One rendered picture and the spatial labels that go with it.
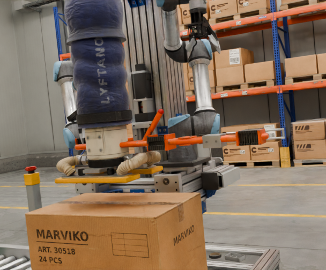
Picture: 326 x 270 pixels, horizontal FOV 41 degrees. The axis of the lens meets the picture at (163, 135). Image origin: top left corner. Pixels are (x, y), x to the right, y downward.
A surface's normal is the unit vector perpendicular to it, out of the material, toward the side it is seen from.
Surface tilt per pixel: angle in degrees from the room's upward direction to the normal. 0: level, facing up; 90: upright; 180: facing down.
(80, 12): 95
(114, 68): 69
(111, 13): 93
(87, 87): 76
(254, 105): 90
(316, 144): 91
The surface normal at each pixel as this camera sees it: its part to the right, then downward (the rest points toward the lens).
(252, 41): -0.47, 0.09
